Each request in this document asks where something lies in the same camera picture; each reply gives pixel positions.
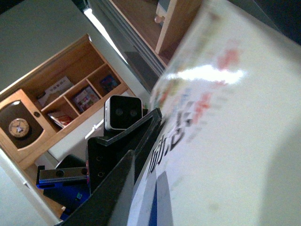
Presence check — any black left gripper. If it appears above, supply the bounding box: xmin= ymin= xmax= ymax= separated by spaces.
xmin=87 ymin=108 xmax=162 ymax=193

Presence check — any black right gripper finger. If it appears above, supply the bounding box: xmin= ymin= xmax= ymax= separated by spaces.
xmin=58 ymin=150 xmax=135 ymax=226

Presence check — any white book with red text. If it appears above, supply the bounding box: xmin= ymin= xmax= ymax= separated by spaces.
xmin=127 ymin=0 xmax=301 ymax=226

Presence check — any red white book in cabinet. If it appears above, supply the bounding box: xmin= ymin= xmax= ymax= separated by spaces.
xmin=48 ymin=111 xmax=73 ymax=128

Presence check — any colourful book in cabinet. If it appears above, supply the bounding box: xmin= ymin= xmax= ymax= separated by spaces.
xmin=72 ymin=86 xmax=100 ymax=113

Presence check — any blue book in cabinet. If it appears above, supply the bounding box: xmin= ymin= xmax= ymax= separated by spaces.
xmin=100 ymin=74 xmax=119 ymax=92

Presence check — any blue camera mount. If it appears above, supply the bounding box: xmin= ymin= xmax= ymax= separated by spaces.
xmin=36 ymin=166 xmax=90 ymax=220

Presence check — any white cube camera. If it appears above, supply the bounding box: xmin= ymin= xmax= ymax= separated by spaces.
xmin=104 ymin=95 xmax=143 ymax=131

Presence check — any grey stereo camera bar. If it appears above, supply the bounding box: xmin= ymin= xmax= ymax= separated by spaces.
xmin=39 ymin=167 xmax=88 ymax=184

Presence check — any wooden wall cabinet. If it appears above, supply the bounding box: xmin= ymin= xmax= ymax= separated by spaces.
xmin=0 ymin=35 xmax=129 ymax=169

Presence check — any round wall clock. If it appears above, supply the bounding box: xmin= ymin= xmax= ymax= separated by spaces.
xmin=8 ymin=118 xmax=30 ymax=138

